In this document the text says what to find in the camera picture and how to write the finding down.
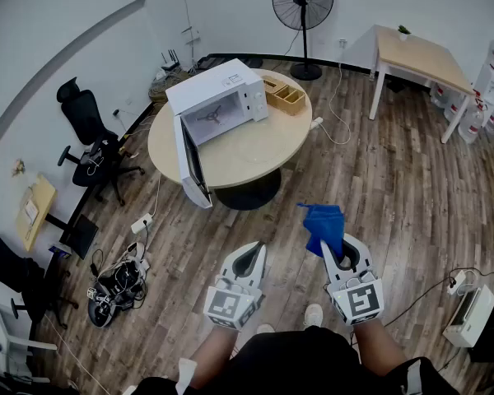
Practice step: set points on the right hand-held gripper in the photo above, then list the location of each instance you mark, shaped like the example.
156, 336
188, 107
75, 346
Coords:
360, 300

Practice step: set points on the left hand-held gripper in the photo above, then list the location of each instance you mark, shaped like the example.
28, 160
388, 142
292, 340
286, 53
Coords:
226, 305

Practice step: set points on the blue cloth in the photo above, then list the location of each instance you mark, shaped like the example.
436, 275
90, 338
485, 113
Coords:
325, 224

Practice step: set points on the person's left forearm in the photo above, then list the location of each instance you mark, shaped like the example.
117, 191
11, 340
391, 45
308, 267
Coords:
216, 352

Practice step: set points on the person's right forearm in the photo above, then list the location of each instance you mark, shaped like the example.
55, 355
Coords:
378, 346

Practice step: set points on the white microwave oven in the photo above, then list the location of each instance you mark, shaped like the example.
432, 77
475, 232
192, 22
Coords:
214, 86

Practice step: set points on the person's white shoe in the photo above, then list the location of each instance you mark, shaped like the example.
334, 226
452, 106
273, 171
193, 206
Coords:
265, 328
313, 315

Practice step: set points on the round beige table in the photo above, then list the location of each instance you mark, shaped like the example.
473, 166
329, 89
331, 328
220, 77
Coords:
230, 167

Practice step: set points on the person's black clothing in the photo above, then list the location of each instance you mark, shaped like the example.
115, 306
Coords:
292, 364

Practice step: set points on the white power adapter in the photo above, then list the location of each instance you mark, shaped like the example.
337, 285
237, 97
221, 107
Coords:
456, 282

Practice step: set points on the white power strip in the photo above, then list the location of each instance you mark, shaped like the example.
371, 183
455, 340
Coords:
141, 223
316, 122

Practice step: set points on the white box appliance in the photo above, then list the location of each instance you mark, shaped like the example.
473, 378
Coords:
469, 317

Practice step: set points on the wooden divided organizer box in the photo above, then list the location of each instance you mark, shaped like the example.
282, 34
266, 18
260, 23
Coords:
286, 99

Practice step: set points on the wooden tissue box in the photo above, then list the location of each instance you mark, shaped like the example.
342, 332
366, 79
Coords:
273, 84

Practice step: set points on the black office chair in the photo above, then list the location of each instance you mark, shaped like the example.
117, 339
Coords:
88, 126

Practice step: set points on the white table with wooden top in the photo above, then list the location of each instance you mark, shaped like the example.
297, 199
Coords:
420, 58

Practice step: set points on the small wooden side desk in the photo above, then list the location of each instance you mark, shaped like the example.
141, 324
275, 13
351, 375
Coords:
35, 210

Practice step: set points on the black router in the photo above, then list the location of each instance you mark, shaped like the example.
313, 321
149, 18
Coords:
171, 62

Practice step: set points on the small potted plant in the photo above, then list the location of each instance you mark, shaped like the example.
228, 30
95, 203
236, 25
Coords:
404, 32

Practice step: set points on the black standing fan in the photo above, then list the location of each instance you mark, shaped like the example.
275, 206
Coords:
303, 2

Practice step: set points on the wall socket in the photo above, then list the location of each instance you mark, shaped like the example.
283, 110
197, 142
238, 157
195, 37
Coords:
343, 43

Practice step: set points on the white shelf frame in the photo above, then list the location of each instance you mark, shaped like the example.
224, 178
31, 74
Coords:
14, 335

